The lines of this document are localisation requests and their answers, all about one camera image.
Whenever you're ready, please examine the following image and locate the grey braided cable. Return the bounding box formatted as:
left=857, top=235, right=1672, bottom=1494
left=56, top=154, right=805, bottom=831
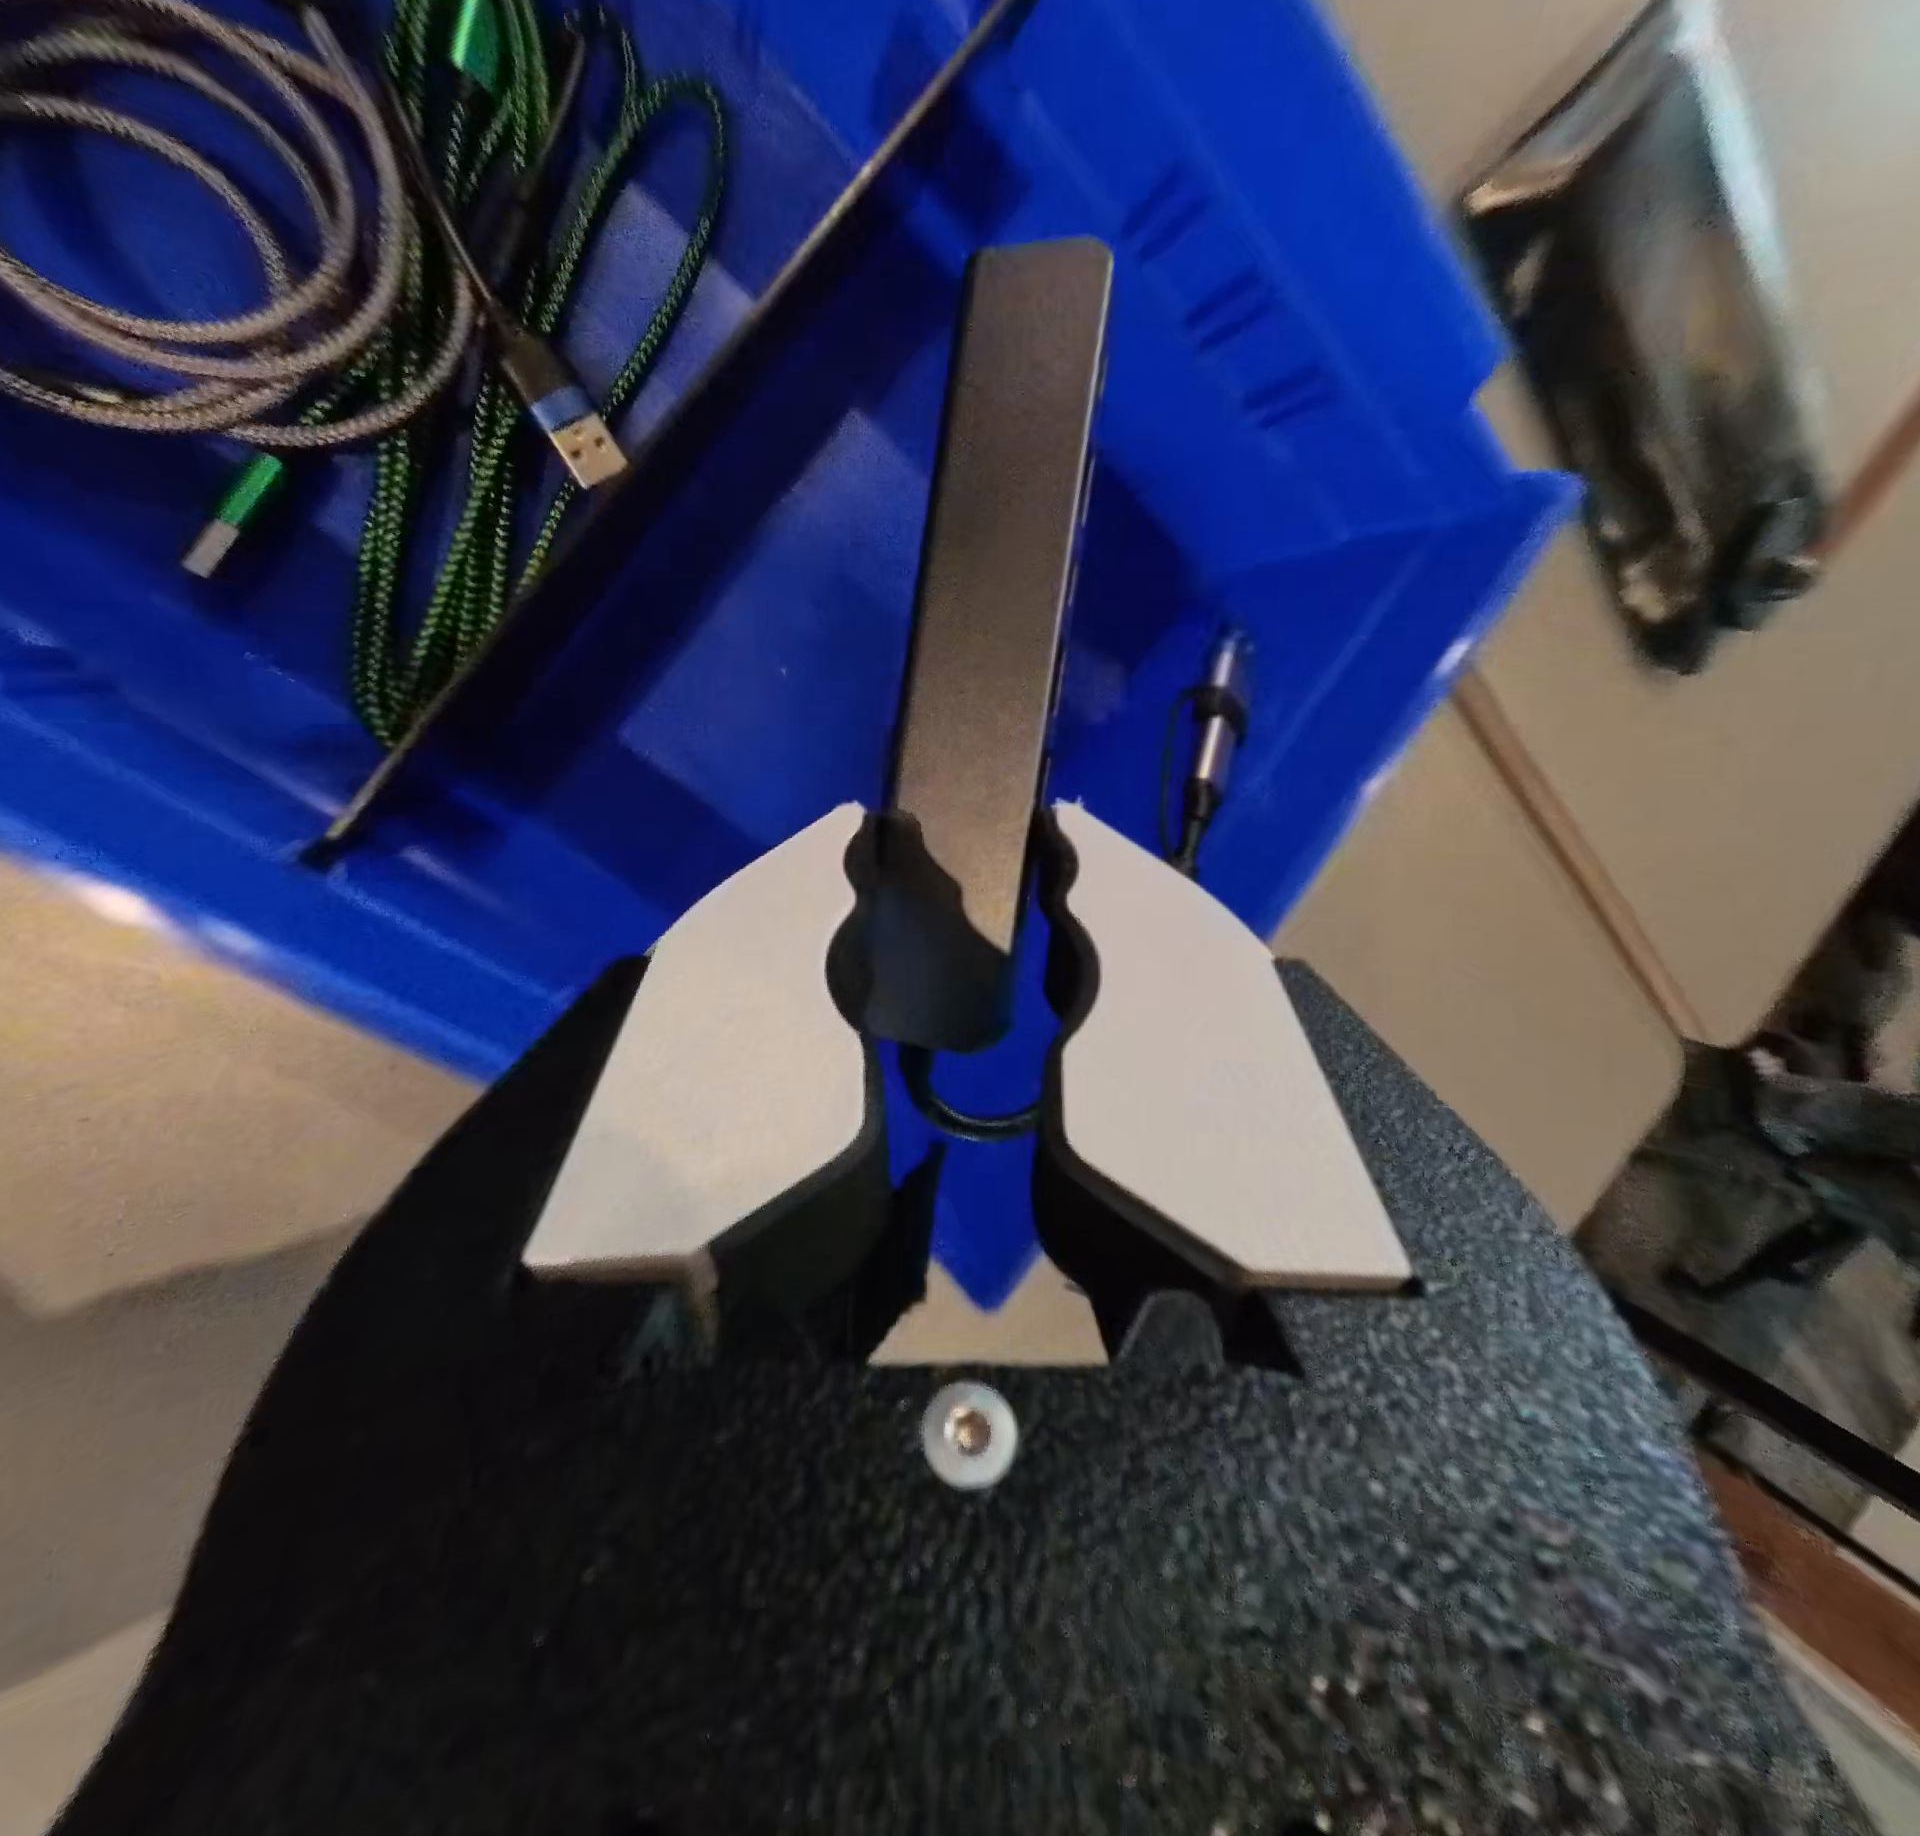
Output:
left=0, top=0, right=473, bottom=455

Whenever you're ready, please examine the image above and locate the green braided cable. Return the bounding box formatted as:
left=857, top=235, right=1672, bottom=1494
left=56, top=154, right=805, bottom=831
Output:
left=178, top=0, right=732, bottom=753

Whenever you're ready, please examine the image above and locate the black backpack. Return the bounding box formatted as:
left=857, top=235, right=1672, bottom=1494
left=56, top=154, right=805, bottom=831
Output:
left=1627, top=1034, right=1920, bottom=1335

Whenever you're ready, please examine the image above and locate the blue plastic bin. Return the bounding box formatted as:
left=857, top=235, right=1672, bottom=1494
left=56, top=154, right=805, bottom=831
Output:
left=0, top=0, right=1587, bottom=1313

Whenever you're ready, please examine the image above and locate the black bin divider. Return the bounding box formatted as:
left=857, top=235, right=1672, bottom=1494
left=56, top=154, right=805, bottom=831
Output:
left=297, top=0, right=1069, bottom=873

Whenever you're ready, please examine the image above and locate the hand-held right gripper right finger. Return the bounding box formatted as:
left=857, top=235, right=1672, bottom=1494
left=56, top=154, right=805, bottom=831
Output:
left=1034, top=797, right=1426, bottom=1294

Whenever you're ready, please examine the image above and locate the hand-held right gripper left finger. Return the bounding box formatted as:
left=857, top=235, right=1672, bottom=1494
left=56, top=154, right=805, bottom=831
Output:
left=515, top=801, right=888, bottom=1344

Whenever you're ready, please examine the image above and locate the dark glossy sheet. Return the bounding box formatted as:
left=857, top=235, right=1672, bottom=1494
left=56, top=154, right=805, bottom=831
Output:
left=1456, top=0, right=1833, bottom=675

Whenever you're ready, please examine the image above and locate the dark grey usb hub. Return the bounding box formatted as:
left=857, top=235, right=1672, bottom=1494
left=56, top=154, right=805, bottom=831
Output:
left=860, top=236, right=1115, bottom=1054

